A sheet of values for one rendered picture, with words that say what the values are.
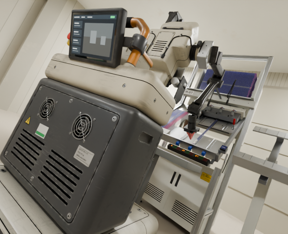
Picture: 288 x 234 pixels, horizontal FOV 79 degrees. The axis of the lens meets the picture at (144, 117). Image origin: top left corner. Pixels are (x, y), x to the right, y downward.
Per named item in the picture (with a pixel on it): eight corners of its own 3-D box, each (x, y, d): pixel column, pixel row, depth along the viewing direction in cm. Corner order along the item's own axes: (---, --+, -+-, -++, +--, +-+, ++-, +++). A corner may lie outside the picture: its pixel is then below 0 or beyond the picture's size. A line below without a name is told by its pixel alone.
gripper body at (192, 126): (187, 126, 133) (187, 117, 130) (199, 130, 127) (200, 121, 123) (183, 129, 129) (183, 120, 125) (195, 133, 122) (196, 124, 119)
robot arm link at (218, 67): (215, 68, 143) (227, 70, 138) (208, 83, 145) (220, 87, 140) (205, 46, 104) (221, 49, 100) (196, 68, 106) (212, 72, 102)
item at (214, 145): (215, 158, 127) (216, 154, 126) (147, 130, 167) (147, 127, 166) (225, 145, 140) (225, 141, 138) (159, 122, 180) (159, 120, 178)
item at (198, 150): (214, 161, 128) (216, 153, 124) (146, 133, 168) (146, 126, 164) (215, 160, 128) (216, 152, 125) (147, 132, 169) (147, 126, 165)
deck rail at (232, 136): (217, 162, 126) (218, 155, 124) (214, 161, 128) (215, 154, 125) (245, 123, 173) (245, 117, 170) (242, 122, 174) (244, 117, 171)
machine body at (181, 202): (194, 245, 140) (221, 172, 147) (132, 198, 183) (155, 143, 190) (211, 230, 191) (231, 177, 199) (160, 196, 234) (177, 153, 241)
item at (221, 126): (232, 137, 153) (232, 132, 150) (168, 118, 193) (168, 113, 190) (242, 122, 174) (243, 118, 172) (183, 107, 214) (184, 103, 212)
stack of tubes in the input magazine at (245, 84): (248, 97, 169) (257, 73, 172) (198, 89, 200) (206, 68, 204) (248, 102, 179) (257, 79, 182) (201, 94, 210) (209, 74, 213)
